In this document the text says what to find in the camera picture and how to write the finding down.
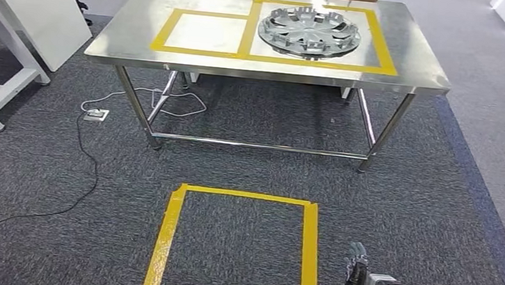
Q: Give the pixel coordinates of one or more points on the large yellow tape rectangle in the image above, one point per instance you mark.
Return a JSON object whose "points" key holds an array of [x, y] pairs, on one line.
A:
{"points": [[380, 42]]}

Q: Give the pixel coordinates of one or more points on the white floor socket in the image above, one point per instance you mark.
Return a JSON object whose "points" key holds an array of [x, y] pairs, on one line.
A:
{"points": [[96, 115]]}

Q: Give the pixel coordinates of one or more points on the yellow floor tape square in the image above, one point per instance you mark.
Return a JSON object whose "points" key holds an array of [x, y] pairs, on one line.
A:
{"points": [[168, 244]]}

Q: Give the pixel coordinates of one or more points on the grey plastic hubcap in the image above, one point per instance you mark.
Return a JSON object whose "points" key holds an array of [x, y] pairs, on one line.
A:
{"points": [[309, 29]]}

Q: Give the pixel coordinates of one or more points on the stainless steel workbench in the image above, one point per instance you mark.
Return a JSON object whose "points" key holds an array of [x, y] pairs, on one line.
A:
{"points": [[405, 45]]}

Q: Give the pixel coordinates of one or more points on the small yellow tape rectangle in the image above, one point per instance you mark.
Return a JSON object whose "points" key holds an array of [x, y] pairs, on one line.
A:
{"points": [[200, 13]]}

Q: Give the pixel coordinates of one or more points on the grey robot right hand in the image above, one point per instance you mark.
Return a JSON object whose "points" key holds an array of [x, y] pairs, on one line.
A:
{"points": [[355, 281]]}

